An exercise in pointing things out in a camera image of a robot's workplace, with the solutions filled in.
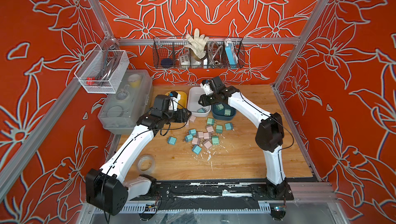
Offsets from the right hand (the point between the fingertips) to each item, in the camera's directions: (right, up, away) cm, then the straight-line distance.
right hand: (197, 100), depth 89 cm
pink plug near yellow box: (-3, -12, +10) cm, 16 cm away
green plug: (+14, -18, +5) cm, 23 cm away
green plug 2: (+11, -24, +1) cm, 26 cm away
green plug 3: (+16, -4, +14) cm, 21 cm away
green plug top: (+9, -14, +8) cm, 18 cm away
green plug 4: (+20, -8, +12) cm, 25 cm away
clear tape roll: (-28, -35, -7) cm, 45 cm away
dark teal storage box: (+15, -10, +12) cm, 22 cm away
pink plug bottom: (+6, -26, -1) cm, 26 cm away
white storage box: (-2, +3, +24) cm, 24 cm away
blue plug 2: (+4, -7, +15) cm, 17 cm away
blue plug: (-15, -24, 0) cm, 28 cm away
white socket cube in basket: (-8, +25, +5) cm, 27 cm away
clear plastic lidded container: (-44, -6, -3) cm, 44 cm away
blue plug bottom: (0, -28, -4) cm, 28 cm away
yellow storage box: (-10, -2, +15) cm, 18 cm away
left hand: (-6, -5, -11) cm, 14 cm away
